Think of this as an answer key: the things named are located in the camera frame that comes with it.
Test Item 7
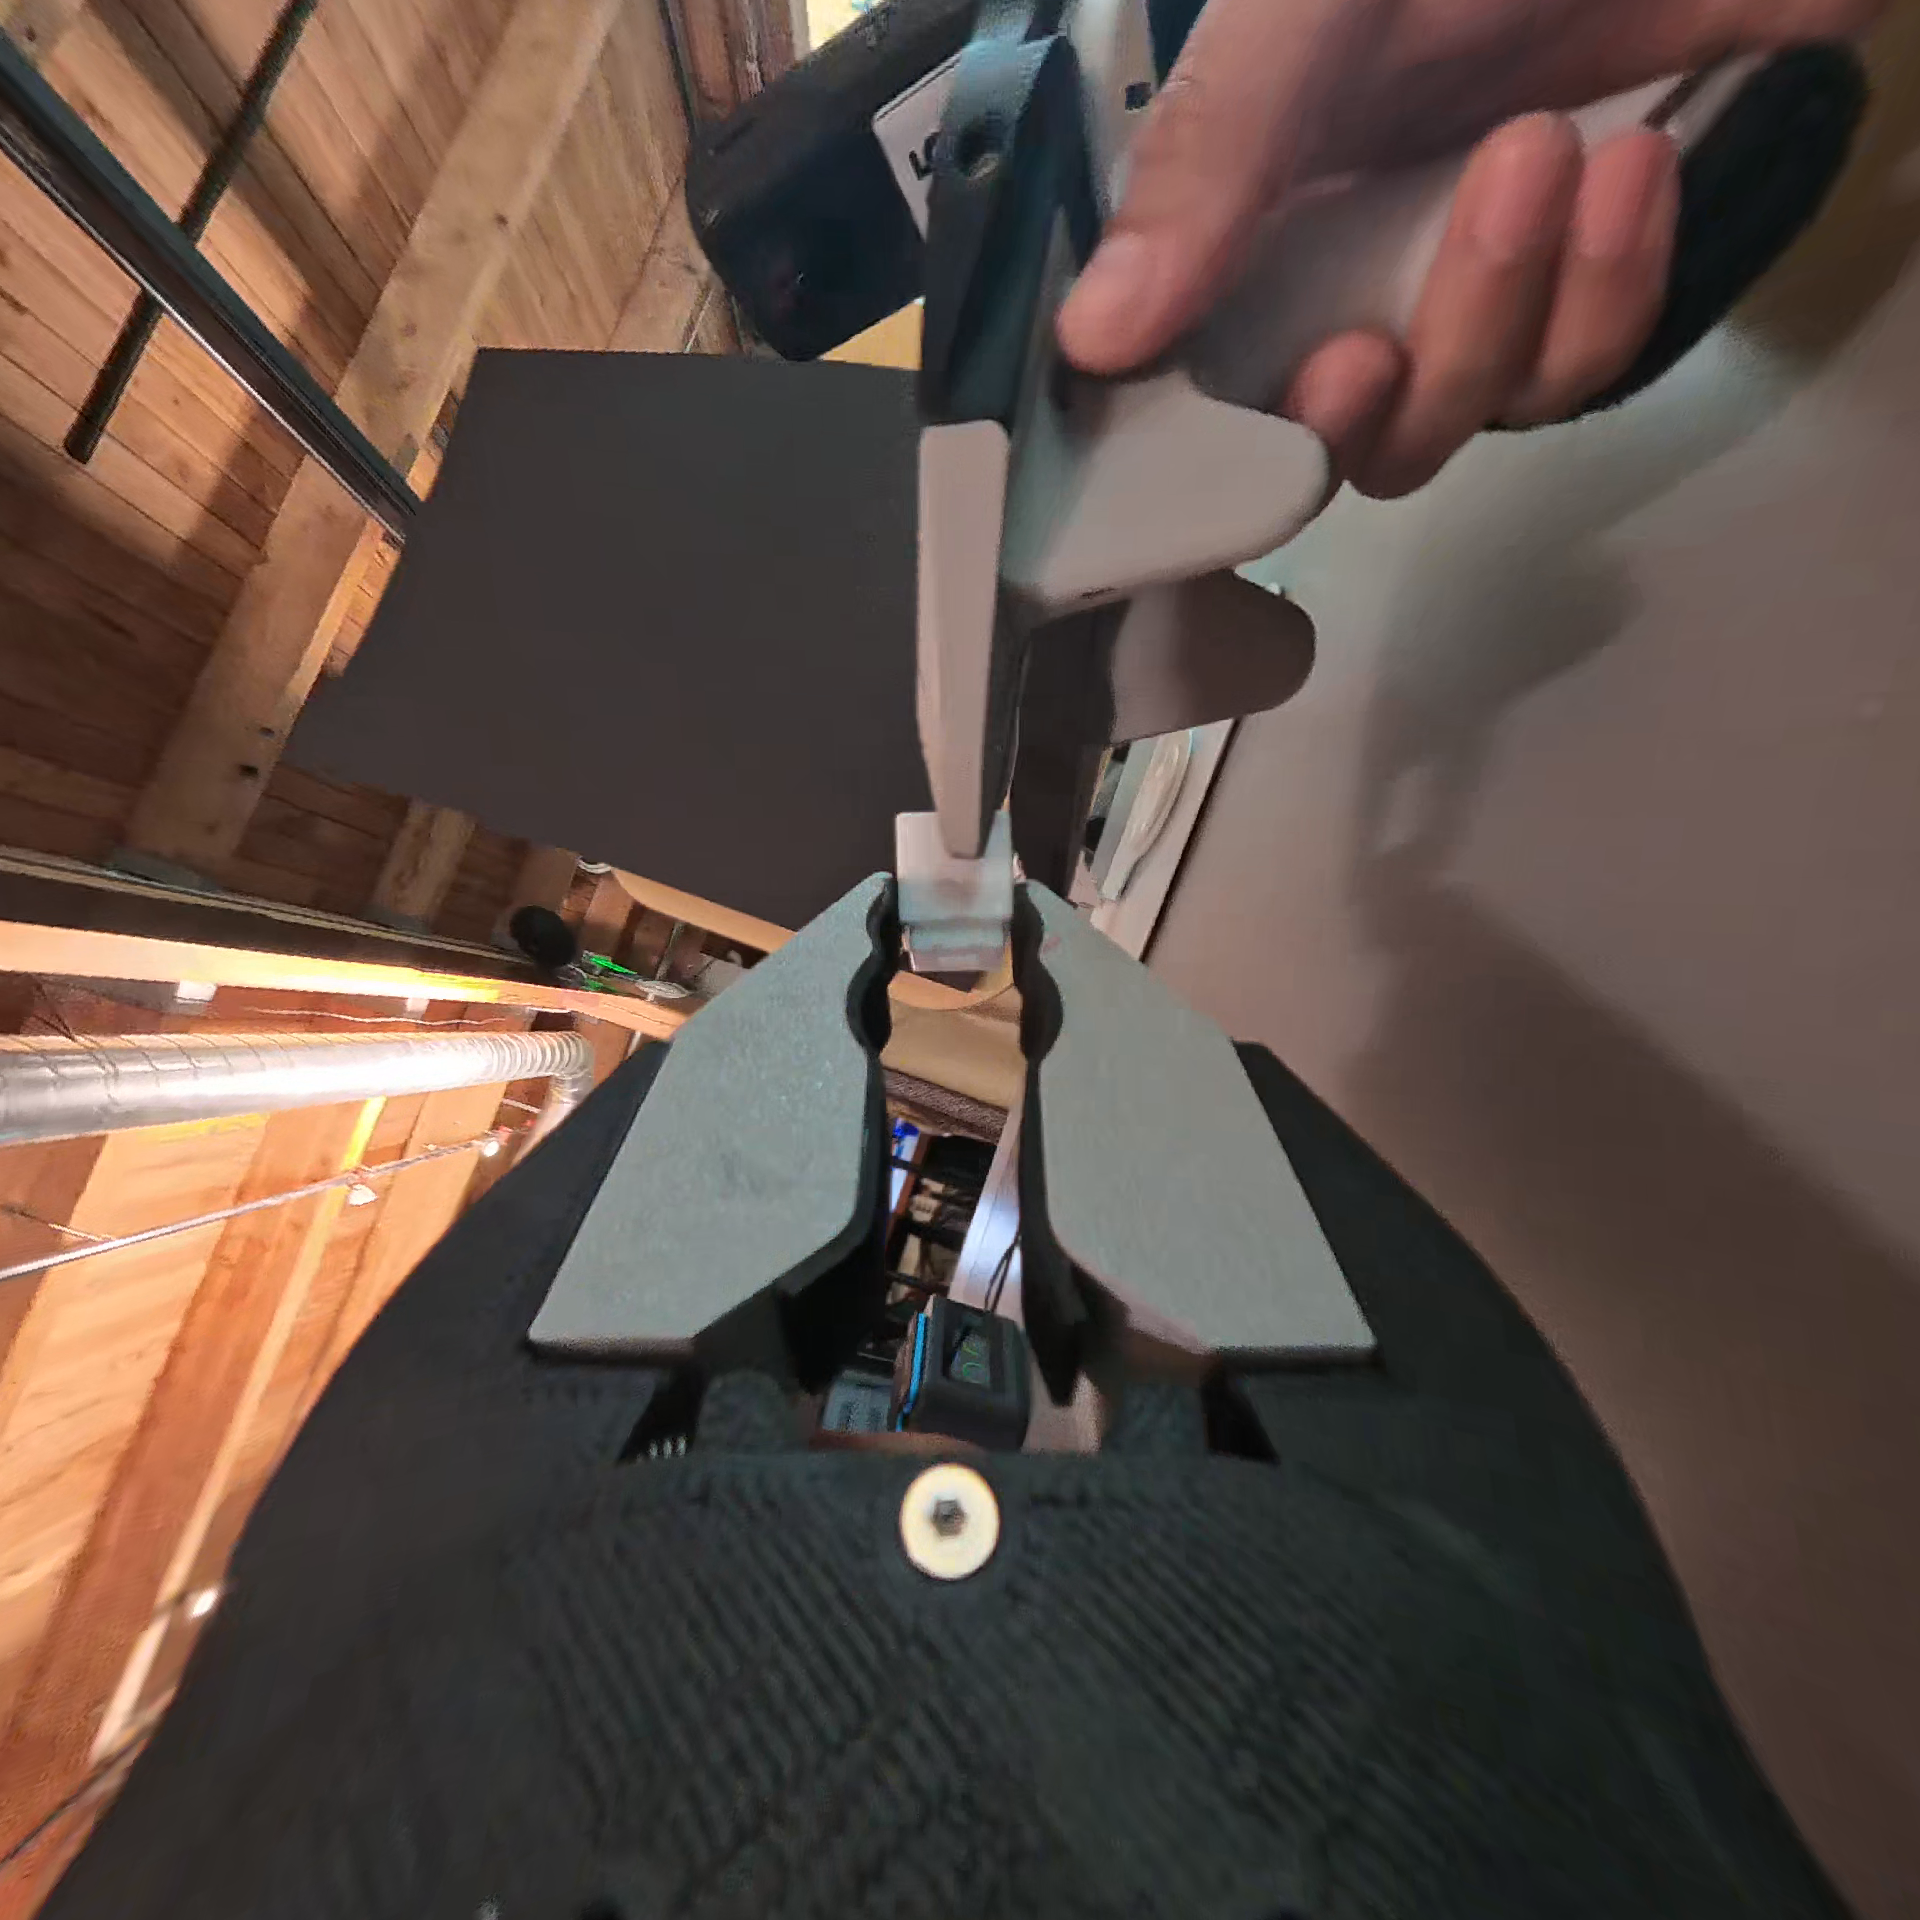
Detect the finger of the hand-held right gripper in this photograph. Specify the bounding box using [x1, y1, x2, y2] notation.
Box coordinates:
[914, 415, 1011, 864]
[1006, 591, 1120, 893]

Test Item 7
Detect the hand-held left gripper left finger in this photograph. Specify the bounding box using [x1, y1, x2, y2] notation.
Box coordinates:
[528, 873, 898, 1360]

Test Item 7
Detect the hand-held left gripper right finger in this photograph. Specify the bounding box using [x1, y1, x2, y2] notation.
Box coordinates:
[1017, 881, 1376, 1394]

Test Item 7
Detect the white cube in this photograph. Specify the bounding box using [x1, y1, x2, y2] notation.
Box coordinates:
[896, 808, 1011, 973]

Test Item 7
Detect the person's right hand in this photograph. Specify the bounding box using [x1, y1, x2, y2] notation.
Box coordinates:
[1054, 0, 1920, 501]

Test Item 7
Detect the black charging case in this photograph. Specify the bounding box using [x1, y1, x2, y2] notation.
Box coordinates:
[824, 1294, 1038, 1453]

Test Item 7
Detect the black monitor with wooden edge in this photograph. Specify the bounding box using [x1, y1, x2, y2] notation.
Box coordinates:
[281, 345, 1113, 1104]

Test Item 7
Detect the silver air duct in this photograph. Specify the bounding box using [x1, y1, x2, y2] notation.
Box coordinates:
[0, 1029, 598, 1153]

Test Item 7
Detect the black ceiling rail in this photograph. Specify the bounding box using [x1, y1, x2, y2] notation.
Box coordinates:
[0, 37, 426, 538]

